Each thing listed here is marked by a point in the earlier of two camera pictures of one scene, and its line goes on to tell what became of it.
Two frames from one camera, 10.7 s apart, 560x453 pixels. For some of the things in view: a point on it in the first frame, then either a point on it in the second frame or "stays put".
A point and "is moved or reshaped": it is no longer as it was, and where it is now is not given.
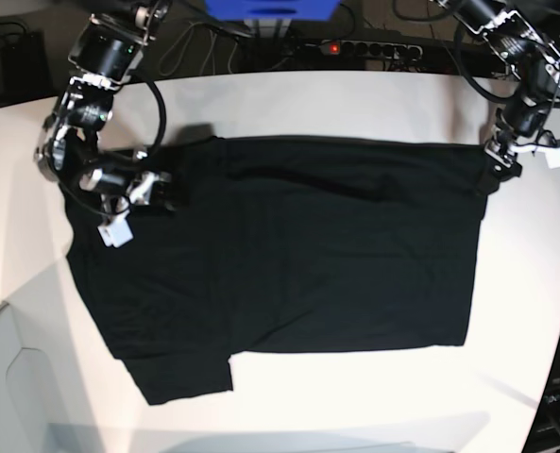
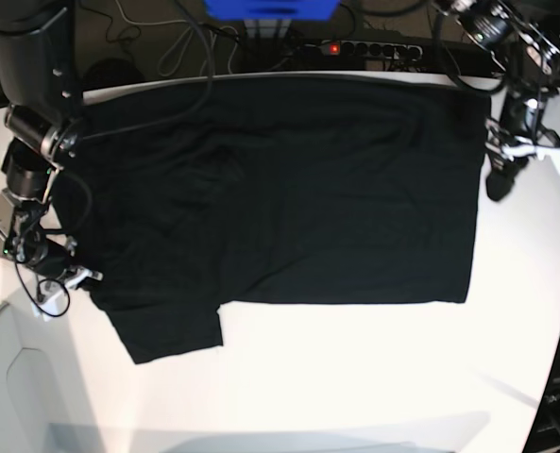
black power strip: (405, 51) stays put
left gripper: (119, 188) -> (52, 257)
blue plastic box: (234, 10) stays put
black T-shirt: (283, 244) is moved or reshaped
